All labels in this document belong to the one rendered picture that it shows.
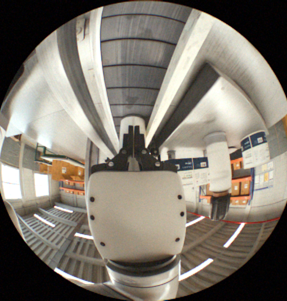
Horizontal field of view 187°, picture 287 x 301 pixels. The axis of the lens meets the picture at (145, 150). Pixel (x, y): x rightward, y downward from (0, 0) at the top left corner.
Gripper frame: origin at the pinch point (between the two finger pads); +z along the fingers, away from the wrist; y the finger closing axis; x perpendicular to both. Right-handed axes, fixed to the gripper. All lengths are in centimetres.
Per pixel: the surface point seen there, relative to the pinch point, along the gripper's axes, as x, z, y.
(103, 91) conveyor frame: 5.8, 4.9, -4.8
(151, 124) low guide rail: 0.9, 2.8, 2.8
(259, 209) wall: -132, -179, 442
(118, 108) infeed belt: 1.9, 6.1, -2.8
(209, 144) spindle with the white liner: -7.3, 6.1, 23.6
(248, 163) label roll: -6.9, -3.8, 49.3
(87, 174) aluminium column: -19.3, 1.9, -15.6
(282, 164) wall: 31, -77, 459
